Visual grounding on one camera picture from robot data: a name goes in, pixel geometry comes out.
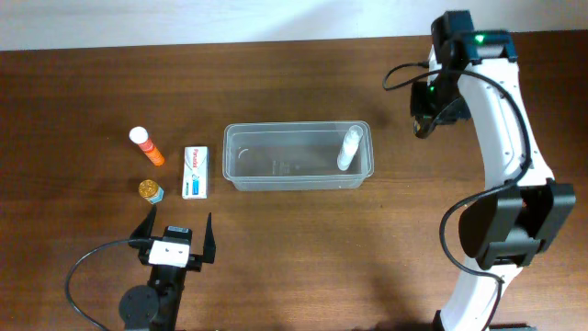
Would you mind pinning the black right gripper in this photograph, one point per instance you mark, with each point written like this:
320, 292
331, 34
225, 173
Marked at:
424, 125

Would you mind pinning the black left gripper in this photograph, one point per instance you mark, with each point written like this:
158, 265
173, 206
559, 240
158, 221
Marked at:
197, 262

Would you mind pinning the white Panadol box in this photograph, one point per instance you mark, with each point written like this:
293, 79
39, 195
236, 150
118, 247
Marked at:
195, 177

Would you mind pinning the gold lid small jar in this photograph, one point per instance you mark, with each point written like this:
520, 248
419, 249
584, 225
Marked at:
151, 191

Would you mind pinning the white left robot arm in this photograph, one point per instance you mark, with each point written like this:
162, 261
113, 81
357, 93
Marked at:
155, 305

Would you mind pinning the clear plastic container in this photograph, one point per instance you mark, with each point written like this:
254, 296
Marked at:
276, 156

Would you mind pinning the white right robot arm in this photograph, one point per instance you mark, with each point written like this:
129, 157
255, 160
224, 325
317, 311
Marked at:
474, 75

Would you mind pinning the orange effervescent tablet tube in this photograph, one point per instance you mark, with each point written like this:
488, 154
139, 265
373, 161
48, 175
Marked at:
141, 138

